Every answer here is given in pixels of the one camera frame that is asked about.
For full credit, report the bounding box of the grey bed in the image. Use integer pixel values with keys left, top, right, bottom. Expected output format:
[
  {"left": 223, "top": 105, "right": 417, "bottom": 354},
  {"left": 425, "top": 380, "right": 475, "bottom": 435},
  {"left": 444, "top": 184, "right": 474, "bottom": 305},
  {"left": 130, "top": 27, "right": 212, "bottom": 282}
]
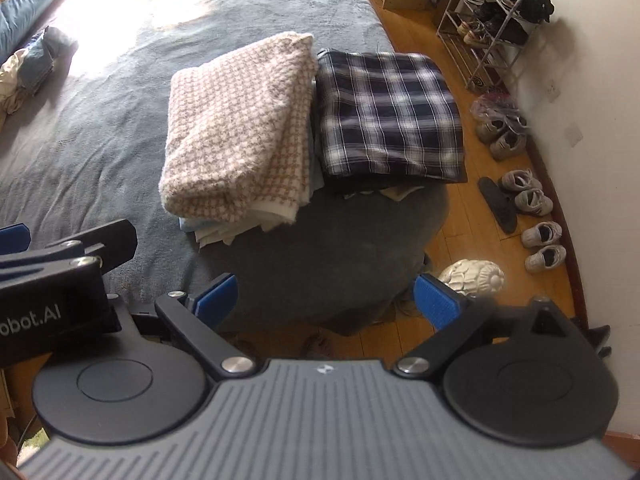
[{"left": 0, "top": 0, "right": 451, "bottom": 336}]

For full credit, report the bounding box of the blue plaid shirt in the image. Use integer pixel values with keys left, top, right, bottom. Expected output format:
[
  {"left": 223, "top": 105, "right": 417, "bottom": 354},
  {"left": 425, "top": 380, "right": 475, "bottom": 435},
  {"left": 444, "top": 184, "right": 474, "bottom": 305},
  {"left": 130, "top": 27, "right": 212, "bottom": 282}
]
[{"left": 315, "top": 49, "right": 468, "bottom": 193}]

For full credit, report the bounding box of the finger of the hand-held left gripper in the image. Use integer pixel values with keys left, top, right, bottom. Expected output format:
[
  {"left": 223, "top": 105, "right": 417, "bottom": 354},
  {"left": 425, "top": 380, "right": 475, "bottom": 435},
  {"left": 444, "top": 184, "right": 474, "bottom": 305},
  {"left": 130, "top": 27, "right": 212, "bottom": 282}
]
[
  {"left": 0, "top": 222, "right": 32, "bottom": 257},
  {"left": 0, "top": 219, "right": 139, "bottom": 287}
]

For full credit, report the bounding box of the grey sneaker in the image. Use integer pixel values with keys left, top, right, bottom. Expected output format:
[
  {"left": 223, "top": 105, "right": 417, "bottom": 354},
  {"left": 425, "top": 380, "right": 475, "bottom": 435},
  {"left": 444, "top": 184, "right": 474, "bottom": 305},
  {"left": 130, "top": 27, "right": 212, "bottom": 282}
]
[
  {"left": 515, "top": 189, "right": 555, "bottom": 217},
  {"left": 500, "top": 169, "right": 544, "bottom": 196}
]

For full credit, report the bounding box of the cream cloth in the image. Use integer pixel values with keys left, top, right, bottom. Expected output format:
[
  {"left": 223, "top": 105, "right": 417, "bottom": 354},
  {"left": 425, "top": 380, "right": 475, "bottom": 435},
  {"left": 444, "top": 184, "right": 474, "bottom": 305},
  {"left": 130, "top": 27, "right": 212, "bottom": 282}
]
[{"left": 0, "top": 50, "right": 37, "bottom": 127}]

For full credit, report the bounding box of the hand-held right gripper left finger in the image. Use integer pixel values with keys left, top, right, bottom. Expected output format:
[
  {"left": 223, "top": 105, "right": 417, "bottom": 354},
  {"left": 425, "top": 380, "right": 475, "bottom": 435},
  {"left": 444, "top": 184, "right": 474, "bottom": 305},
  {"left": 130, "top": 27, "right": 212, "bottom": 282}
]
[{"left": 155, "top": 274, "right": 256, "bottom": 381}]

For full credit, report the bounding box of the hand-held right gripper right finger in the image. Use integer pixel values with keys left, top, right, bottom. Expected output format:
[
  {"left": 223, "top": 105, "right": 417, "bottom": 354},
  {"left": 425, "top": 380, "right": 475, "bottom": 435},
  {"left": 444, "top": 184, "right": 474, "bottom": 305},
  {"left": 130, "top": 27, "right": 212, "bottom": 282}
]
[{"left": 392, "top": 274, "right": 589, "bottom": 380}]

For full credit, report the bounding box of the white folded cloth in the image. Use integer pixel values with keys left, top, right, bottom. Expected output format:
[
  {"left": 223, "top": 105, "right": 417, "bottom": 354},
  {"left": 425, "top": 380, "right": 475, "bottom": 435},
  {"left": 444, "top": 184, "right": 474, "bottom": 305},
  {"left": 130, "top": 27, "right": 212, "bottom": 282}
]
[{"left": 194, "top": 210, "right": 301, "bottom": 252}]

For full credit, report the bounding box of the white carved ornament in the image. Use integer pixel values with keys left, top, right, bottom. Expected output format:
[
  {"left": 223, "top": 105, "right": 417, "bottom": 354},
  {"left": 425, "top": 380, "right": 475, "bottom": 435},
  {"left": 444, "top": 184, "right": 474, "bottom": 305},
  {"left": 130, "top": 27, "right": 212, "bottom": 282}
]
[{"left": 437, "top": 258, "right": 506, "bottom": 307}]

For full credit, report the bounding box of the beige folded cloth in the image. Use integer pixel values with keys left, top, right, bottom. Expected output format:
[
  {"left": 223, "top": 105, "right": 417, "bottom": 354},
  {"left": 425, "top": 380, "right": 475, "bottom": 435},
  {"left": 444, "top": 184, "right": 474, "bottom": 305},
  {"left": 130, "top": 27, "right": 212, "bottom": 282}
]
[{"left": 344, "top": 182, "right": 427, "bottom": 202}]

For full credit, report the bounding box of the black slipper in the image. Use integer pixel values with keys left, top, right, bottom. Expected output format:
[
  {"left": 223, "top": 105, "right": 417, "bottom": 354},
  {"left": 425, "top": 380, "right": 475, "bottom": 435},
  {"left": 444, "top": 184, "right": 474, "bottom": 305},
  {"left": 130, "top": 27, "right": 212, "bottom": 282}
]
[{"left": 477, "top": 176, "right": 519, "bottom": 235}]

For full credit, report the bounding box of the clear plastic bag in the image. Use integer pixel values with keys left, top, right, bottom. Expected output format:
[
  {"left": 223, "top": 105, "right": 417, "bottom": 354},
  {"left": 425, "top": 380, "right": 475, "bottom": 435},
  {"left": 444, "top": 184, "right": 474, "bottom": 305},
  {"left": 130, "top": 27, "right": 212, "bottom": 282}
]
[{"left": 470, "top": 91, "right": 521, "bottom": 121}]

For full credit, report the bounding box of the group of dark shoes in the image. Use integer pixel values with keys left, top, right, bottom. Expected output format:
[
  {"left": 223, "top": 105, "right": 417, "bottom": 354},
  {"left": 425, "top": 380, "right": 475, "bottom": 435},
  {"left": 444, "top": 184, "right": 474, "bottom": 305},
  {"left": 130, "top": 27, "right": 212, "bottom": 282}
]
[{"left": 452, "top": 0, "right": 556, "bottom": 48}]

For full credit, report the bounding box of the white metal shoe rack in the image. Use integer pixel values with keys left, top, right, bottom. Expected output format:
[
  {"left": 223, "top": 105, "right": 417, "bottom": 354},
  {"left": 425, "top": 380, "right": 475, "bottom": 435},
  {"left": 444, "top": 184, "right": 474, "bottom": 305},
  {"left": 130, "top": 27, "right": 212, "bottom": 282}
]
[{"left": 435, "top": 0, "right": 556, "bottom": 93}]

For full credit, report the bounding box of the pile of blue clothes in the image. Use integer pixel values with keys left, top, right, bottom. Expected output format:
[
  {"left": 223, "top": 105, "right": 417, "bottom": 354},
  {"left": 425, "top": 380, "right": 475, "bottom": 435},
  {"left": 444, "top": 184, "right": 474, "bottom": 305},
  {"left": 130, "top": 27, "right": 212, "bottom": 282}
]
[{"left": 0, "top": 0, "right": 79, "bottom": 56}]

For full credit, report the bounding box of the pink houndstooth sweater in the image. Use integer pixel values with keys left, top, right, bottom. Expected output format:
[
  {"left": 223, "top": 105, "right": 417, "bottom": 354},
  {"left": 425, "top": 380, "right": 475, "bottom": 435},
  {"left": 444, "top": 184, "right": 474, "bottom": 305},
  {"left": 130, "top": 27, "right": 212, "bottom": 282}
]
[{"left": 159, "top": 31, "right": 319, "bottom": 233}]

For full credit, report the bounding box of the white sneaker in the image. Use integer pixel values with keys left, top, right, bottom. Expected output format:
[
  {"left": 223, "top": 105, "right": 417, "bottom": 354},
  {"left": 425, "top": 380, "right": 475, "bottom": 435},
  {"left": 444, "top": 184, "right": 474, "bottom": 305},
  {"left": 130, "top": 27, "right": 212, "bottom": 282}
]
[
  {"left": 525, "top": 245, "right": 569, "bottom": 275},
  {"left": 521, "top": 221, "right": 564, "bottom": 250}
]

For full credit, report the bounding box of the light blue folded cloth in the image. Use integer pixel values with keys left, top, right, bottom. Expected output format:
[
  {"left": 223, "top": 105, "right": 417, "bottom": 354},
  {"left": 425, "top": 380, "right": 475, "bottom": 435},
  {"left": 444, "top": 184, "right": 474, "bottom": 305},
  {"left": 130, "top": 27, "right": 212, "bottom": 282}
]
[{"left": 177, "top": 110, "right": 326, "bottom": 234}]

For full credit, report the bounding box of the beige sneaker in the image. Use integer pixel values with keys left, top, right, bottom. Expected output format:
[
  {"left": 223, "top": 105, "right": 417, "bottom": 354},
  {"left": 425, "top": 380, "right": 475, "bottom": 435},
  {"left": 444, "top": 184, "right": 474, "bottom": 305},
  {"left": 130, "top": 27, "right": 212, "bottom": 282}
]
[
  {"left": 475, "top": 115, "right": 526, "bottom": 144},
  {"left": 489, "top": 132, "right": 529, "bottom": 162}
]

